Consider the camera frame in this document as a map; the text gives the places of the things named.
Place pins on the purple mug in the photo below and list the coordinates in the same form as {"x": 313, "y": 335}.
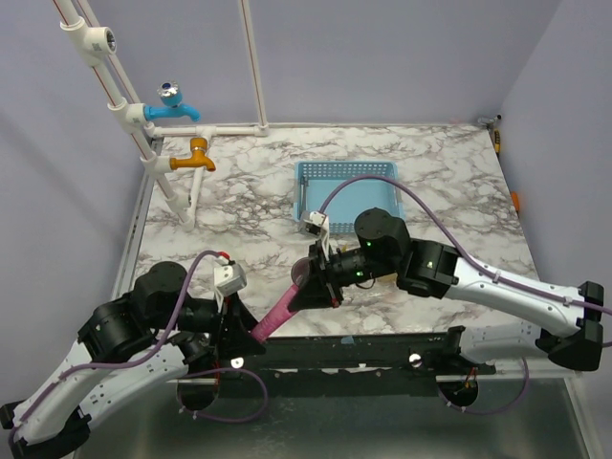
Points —
{"x": 300, "y": 271}

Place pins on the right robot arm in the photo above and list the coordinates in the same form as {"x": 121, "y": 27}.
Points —
{"x": 560, "y": 323}

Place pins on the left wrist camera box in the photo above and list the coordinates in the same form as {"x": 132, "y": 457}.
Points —
{"x": 229, "y": 279}

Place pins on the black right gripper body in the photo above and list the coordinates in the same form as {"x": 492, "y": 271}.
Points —
{"x": 341, "y": 270}

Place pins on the blue tap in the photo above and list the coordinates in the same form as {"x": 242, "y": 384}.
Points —
{"x": 172, "y": 106}

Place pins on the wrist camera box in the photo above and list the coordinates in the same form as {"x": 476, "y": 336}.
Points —
{"x": 314, "y": 223}
{"x": 229, "y": 279}

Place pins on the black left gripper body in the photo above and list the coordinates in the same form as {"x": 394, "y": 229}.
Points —
{"x": 200, "y": 315}

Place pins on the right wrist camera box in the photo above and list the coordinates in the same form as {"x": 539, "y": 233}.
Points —
{"x": 314, "y": 223}

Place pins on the white pvc pipe frame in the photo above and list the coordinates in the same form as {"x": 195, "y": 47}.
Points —
{"x": 97, "y": 47}

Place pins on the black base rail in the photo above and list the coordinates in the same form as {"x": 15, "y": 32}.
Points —
{"x": 332, "y": 366}

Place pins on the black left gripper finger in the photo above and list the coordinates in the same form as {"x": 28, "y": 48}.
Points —
{"x": 238, "y": 344}
{"x": 238, "y": 318}

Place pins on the orange tap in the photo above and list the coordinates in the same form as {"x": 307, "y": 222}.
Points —
{"x": 198, "y": 148}

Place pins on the light blue perforated basket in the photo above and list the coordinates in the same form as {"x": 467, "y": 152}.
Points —
{"x": 324, "y": 176}

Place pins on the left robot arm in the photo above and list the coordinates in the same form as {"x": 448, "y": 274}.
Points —
{"x": 153, "y": 334}

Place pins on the yellow clamp tool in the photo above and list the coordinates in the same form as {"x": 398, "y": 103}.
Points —
{"x": 491, "y": 124}

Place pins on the orange clip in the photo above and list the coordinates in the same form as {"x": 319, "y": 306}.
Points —
{"x": 516, "y": 201}

